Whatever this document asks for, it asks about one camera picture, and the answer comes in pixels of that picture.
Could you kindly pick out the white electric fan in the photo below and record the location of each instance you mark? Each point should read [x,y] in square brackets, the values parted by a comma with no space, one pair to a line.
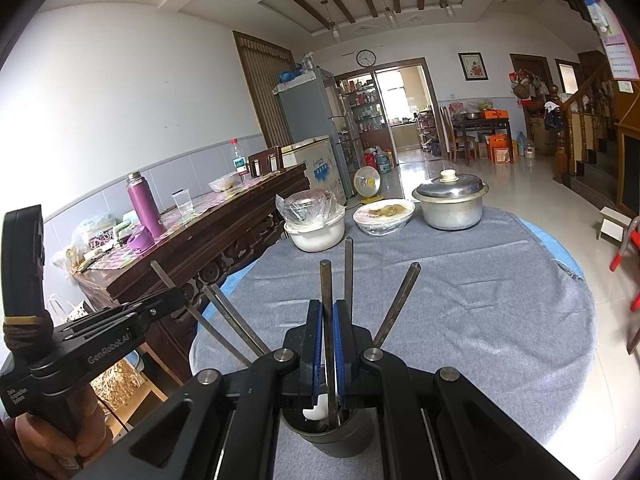
[367,181]

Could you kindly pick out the grey refrigerator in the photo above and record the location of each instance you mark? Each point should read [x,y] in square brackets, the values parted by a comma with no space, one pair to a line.
[312,106]

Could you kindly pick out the framed wall picture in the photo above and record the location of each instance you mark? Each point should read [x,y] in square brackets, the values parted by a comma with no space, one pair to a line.
[473,66]

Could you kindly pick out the clear bottle red cap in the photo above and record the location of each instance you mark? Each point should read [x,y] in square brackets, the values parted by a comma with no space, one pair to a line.
[239,160]

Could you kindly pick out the purple thermos lid cup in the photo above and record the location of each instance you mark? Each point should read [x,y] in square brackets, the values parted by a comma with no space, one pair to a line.
[140,240]

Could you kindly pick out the purple thermos bottle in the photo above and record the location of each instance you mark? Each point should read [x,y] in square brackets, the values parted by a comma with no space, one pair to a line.
[144,204]

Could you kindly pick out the small white step stool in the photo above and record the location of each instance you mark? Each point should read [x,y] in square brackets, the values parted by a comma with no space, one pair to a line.
[613,224]

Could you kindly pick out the orange box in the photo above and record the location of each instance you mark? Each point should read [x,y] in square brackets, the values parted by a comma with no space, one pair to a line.
[499,148]

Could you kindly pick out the clear plastic cup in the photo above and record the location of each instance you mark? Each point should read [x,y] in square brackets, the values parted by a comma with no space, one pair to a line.
[183,202]

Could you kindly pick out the round wall clock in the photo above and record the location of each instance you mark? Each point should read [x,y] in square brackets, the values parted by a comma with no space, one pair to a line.
[366,58]

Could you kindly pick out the grey table cloth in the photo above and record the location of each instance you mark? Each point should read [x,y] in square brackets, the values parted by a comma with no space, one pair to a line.
[513,316]

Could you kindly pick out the red child chair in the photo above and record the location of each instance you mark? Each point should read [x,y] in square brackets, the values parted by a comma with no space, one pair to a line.
[626,261]

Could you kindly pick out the white bowl with plastic bag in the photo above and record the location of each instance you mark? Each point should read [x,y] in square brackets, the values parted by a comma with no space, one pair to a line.
[314,219]

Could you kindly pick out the person's left hand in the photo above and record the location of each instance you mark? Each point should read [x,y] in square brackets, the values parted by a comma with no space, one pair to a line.
[43,445]

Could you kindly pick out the white dish with food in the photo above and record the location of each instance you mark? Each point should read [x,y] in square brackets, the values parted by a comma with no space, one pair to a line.
[384,217]

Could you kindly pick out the white plastic spoon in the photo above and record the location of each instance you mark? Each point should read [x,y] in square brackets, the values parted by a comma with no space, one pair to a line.
[320,411]

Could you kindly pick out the white chest freezer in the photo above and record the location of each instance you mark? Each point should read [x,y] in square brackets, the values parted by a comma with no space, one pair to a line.
[321,166]

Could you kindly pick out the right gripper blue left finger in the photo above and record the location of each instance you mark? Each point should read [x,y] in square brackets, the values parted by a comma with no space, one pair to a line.
[310,353]

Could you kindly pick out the aluminium pot with lid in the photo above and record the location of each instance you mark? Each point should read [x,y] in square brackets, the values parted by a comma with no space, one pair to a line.
[451,201]

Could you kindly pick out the black utensil holder cup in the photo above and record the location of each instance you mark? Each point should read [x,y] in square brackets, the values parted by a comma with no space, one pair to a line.
[349,439]

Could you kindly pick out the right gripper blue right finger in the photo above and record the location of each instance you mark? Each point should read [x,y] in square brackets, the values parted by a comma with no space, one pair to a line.
[350,341]

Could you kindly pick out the dark carved wooden sideboard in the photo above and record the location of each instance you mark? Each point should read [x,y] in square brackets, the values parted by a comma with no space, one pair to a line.
[223,240]

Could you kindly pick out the wall calendar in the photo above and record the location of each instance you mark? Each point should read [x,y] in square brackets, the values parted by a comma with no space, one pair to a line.
[615,43]

